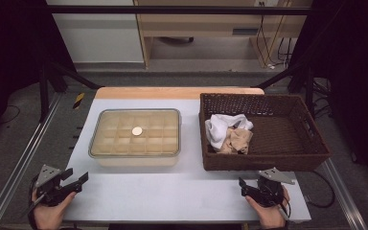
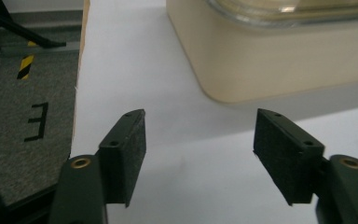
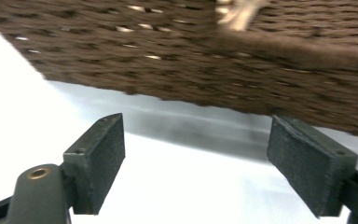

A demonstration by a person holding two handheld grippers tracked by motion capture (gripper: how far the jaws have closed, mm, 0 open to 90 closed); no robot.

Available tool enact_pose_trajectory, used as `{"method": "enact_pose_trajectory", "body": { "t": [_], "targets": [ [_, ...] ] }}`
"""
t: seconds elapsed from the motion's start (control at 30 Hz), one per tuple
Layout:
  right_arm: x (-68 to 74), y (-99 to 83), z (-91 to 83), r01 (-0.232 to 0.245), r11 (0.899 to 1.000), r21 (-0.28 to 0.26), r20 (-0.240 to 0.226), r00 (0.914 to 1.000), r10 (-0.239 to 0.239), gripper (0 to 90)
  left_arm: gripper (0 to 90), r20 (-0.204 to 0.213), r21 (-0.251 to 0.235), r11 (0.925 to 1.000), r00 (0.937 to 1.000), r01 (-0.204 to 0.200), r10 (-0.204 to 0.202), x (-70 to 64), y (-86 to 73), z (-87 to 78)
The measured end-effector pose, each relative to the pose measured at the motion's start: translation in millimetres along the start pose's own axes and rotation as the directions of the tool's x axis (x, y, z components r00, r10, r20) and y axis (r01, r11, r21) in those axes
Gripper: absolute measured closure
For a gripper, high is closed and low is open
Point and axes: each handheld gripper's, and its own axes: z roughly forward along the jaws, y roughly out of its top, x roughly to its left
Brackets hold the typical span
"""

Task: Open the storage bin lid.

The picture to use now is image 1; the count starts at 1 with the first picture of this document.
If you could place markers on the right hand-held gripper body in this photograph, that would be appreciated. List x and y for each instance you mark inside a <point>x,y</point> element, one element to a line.
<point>268,193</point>

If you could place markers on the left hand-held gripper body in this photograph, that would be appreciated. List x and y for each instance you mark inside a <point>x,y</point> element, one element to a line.
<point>49,183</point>

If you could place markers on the brown woven basket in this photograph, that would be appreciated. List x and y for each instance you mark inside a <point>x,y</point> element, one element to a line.
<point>284,134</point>

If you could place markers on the cream divided storage box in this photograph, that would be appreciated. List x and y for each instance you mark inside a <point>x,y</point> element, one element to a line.
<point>137,162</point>

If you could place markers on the clear lid with round knob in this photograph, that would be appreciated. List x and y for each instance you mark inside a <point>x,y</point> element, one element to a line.
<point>137,131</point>

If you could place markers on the person's right hand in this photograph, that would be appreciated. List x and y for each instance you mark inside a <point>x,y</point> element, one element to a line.
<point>271,217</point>

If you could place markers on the person's left hand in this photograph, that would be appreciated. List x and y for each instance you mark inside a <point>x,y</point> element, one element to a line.
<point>49,217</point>

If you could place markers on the black yellow striped tape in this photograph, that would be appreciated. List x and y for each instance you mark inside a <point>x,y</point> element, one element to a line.
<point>78,100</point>

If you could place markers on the black metal stand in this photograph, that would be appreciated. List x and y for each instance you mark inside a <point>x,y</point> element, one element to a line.
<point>43,92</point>
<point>310,89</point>

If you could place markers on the white cabinet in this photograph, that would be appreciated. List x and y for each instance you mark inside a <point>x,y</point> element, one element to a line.
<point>99,38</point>

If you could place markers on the black curtain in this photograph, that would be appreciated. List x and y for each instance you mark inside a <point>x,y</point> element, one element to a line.
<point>357,64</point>
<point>6,48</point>

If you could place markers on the wooden desk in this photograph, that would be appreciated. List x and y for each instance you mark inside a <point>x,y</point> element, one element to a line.
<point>204,22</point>

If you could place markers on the black crossbar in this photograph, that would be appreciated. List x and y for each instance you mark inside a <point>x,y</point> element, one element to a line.
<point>172,9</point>

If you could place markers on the aluminium rail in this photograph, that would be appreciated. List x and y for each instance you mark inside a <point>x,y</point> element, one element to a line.
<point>19,172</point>
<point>345,198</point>

